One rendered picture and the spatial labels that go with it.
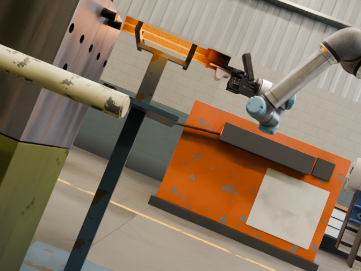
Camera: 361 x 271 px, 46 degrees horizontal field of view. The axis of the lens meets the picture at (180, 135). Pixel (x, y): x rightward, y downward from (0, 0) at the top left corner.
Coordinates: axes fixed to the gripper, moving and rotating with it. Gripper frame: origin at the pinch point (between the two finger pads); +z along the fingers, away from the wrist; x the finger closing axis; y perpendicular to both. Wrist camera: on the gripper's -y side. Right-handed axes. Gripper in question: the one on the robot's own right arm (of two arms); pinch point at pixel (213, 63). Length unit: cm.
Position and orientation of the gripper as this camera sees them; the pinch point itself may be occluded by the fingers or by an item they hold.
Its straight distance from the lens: 170.6
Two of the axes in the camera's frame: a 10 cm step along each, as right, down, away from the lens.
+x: -0.8, 0.3, 10.0
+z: -9.3, -3.7, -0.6
